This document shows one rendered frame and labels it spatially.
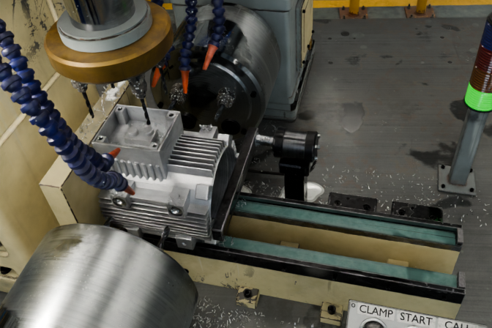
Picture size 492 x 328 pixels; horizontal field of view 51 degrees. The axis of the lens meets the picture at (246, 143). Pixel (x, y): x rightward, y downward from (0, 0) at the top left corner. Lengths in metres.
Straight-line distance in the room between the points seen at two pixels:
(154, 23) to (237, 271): 0.49
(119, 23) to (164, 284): 0.35
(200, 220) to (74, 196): 0.20
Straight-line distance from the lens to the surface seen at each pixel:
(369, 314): 0.72
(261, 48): 1.08
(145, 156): 0.85
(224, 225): 0.86
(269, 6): 1.18
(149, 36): 0.74
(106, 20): 0.72
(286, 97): 1.31
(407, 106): 1.44
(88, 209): 0.91
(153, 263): 0.71
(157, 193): 0.88
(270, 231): 1.05
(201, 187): 0.84
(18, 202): 0.96
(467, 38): 1.74
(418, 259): 1.05
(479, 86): 1.07
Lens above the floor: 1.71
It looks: 44 degrees down
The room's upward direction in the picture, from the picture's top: 6 degrees counter-clockwise
